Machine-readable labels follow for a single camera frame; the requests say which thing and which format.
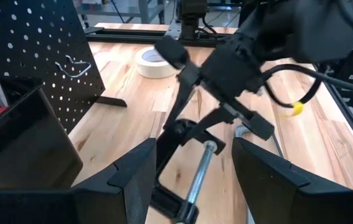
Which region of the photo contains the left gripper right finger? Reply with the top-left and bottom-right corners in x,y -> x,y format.
232,136 -> 311,224

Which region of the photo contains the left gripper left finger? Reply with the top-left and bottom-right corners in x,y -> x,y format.
72,138 -> 158,224

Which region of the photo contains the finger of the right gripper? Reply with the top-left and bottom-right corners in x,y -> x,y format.
163,63 -> 202,130
182,105 -> 236,146

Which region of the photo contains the grey hacksaw black handle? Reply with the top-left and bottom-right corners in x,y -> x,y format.
234,124 -> 286,158

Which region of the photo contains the beige masking tape roll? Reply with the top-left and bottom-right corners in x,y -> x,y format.
134,45 -> 179,80

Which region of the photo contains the black C-clamp silver screw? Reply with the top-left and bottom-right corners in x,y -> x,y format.
149,117 -> 227,224

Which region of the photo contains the tall black pegboard bin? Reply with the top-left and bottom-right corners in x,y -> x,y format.
0,77 -> 84,190

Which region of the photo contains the black metal pegboard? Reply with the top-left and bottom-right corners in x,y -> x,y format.
0,0 -> 128,134

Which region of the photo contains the yellow cable tag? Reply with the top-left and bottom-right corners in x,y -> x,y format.
291,101 -> 304,116

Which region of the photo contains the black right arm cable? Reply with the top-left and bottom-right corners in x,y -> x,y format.
261,63 -> 353,110

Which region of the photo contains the flat wire loop hook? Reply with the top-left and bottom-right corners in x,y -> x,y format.
54,55 -> 92,78

